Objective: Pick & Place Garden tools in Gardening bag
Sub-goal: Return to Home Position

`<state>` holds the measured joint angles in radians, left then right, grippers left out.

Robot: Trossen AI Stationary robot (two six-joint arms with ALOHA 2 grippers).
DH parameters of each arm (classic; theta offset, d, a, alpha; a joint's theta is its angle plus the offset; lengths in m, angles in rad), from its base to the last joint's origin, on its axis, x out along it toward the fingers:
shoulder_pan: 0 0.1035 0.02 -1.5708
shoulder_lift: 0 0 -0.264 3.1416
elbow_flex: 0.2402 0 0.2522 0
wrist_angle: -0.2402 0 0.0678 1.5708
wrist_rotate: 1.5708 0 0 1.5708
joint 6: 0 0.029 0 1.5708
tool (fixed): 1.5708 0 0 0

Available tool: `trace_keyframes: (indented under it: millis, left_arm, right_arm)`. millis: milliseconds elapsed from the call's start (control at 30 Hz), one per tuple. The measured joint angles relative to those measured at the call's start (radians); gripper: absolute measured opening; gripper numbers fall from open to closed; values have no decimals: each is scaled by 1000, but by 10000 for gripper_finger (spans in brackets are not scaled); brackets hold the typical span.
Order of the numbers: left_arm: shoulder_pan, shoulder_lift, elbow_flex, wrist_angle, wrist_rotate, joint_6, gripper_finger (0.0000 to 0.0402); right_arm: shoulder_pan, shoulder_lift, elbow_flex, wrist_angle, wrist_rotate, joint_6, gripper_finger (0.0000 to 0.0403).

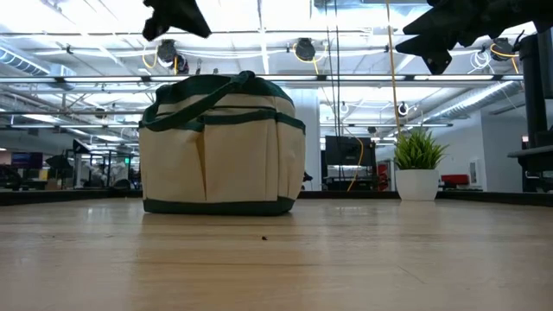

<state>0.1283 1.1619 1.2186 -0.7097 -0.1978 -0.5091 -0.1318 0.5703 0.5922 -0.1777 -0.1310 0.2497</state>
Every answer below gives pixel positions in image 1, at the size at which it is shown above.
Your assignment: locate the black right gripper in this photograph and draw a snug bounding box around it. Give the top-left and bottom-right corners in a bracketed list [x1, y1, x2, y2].
[395, 0, 503, 75]

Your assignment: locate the beige green gardening bag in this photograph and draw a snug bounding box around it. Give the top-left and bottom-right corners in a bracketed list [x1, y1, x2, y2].
[137, 70, 307, 217]

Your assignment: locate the black round pole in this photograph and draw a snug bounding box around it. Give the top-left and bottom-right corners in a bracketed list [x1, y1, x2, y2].
[517, 28, 553, 149]

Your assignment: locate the black background screen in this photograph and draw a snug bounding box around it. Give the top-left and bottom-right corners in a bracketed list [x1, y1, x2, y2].
[324, 136, 377, 168]

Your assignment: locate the red background object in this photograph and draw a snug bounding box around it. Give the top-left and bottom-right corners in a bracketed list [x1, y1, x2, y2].
[440, 174, 471, 188]

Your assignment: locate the green plant white pot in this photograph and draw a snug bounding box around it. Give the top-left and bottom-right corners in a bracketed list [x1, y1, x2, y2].
[392, 127, 450, 202]

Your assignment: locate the dark grey side desk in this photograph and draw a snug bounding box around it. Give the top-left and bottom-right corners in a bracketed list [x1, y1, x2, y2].
[507, 144, 553, 194]

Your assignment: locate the small background monitor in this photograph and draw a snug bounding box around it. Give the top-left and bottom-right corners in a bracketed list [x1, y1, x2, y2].
[10, 151, 44, 169]

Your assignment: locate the yellow extension cable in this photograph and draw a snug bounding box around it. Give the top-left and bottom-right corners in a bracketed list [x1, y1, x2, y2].
[384, 0, 405, 139]

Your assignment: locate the silver ventilation duct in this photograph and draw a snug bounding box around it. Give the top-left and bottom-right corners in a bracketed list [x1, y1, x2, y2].
[0, 45, 53, 78]
[425, 80, 526, 123]

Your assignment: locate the black aluminium table frame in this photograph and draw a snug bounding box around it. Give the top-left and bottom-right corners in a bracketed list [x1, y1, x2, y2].
[0, 188, 553, 207]

